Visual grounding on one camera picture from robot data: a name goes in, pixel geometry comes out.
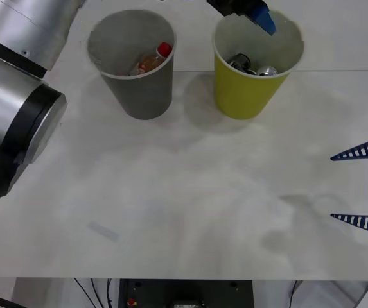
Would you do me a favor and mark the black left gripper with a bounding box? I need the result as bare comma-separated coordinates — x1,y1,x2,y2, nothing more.
207,0,278,36

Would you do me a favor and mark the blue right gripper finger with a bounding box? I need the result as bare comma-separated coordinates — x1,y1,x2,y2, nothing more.
329,133,368,162
329,213,368,240

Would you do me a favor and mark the silver drink can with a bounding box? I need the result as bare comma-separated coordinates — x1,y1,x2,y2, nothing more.
255,65,279,78

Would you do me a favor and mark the yellow-green plastic bin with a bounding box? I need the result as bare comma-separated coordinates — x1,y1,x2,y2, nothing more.
212,10,305,121

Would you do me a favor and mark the plastic bottle with red cap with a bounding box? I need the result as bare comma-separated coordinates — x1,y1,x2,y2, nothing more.
128,42,173,77

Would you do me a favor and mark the grey plastic bin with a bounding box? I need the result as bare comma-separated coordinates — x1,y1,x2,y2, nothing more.
85,9,177,121

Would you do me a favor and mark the black robot torso base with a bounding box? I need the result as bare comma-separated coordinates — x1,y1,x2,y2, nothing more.
119,278,254,308

